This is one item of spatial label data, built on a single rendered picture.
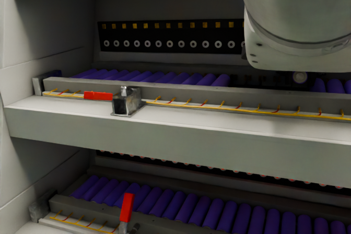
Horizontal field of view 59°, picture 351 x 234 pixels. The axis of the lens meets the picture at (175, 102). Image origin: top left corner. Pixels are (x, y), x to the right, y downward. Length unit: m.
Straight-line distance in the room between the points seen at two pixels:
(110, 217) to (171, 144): 0.18
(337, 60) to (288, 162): 0.11
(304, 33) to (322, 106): 0.19
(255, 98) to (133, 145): 0.15
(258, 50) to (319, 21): 0.10
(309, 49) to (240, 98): 0.17
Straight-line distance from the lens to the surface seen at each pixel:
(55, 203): 0.54
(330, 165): 0.33
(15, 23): 0.50
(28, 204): 0.55
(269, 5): 0.17
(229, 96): 0.37
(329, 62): 0.29
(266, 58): 0.28
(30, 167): 0.54
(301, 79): 0.40
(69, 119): 0.41
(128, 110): 0.37
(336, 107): 0.36
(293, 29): 0.18
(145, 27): 0.54
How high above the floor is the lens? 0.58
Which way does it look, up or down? 4 degrees down
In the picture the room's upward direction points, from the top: 3 degrees clockwise
